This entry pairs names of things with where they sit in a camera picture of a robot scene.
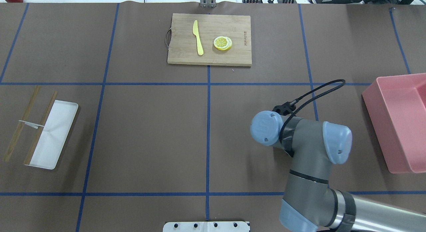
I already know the pink plastic bin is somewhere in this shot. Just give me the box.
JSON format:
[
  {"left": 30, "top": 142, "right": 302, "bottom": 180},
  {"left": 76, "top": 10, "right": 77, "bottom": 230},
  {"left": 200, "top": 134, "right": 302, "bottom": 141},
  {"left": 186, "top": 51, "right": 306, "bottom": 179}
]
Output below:
[{"left": 362, "top": 73, "right": 426, "bottom": 173}]

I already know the wooden cutting board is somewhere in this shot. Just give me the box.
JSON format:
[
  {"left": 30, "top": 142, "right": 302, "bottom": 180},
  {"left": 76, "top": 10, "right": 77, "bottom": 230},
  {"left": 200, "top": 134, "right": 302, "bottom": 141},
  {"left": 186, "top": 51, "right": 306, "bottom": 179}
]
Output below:
[{"left": 167, "top": 13, "right": 252, "bottom": 67}]

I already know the wooden chopstick left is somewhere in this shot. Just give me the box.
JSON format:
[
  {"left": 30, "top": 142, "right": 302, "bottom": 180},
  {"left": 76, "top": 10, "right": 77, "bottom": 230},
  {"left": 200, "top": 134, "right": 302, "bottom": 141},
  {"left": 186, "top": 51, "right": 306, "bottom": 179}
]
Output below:
[{"left": 24, "top": 91, "right": 58, "bottom": 165}]

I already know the wooden chopstick right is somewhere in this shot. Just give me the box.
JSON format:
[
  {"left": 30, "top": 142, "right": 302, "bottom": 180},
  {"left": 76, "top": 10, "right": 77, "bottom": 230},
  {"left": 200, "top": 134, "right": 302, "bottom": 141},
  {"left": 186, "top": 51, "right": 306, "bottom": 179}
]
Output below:
[{"left": 3, "top": 85, "right": 41, "bottom": 162}]

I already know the yellow plastic knife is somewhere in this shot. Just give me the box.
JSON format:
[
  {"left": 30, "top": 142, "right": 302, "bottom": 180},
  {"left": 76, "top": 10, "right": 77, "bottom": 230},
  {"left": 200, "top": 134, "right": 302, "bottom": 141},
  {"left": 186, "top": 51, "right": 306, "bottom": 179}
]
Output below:
[{"left": 192, "top": 20, "right": 204, "bottom": 56}]

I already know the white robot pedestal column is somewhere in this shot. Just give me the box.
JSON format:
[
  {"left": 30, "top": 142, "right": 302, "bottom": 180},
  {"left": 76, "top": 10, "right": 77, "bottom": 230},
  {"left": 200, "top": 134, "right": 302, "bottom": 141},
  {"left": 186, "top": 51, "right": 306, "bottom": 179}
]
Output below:
[{"left": 163, "top": 221, "right": 251, "bottom": 232}]

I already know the white rectangular tray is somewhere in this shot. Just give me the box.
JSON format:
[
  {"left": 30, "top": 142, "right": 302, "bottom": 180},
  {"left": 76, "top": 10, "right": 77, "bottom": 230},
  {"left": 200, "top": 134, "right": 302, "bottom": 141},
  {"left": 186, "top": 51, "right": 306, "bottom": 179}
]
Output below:
[{"left": 24, "top": 100, "right": 79, "bottom": 170}]

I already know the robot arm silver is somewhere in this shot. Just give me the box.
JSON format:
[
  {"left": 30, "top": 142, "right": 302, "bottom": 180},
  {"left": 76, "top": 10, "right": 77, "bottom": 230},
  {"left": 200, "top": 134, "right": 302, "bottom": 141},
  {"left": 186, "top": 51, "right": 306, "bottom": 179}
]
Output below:
[{"left": 250, "top": 111, "right": 426, "bottom": 232}]

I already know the yellow lemon slice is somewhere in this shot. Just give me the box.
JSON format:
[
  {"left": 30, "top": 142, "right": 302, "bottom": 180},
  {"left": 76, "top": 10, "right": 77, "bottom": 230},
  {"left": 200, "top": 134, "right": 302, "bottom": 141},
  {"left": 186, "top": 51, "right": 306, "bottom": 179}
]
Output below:
[{"left": 213, "top": 36, "right": 233, "bottom": 51}]

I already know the wooden chopstick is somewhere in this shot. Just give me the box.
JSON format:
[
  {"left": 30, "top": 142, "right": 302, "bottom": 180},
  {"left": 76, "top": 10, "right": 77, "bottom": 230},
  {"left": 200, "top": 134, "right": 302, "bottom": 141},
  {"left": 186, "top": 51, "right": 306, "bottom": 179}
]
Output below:
[
  {"left": 24, "top": 91, "right": 58, "bottom": 165},
  {"left": 3, "top": 85, "right": 41, "bottom": 162}
]

